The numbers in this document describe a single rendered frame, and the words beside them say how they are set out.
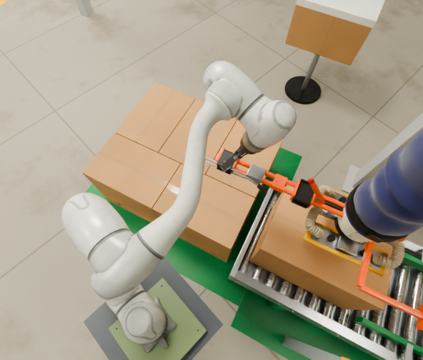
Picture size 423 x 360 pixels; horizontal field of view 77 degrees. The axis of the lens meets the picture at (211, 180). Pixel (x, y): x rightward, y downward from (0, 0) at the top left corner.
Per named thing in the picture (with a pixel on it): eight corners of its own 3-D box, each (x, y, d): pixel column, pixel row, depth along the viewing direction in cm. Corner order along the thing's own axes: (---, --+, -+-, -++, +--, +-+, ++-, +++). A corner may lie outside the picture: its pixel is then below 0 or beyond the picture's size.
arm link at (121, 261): (153, 258, 65) (121, 220, 69) (97, 315, 63) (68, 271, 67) (171, 261, 77) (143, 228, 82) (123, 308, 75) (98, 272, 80)
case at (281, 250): (360, 247, 171) (400, 231, 135) (344, 309, 156) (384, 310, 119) (272, 207, 182) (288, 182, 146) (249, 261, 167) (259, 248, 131)
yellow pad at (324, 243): (386, 254, 114) (393, 252, 109) (381, 276, 110) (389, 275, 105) (309, 220, 120) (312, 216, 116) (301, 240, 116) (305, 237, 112)
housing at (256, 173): (265, 173, 119) (267, 168, 115) (259, 186, 116) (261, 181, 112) (250, 166, 120) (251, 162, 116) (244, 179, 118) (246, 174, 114)
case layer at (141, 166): (274, 159, 245) (286, 134, 209) (227, 259, 207) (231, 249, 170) (163, 111, 268) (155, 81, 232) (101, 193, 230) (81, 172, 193)
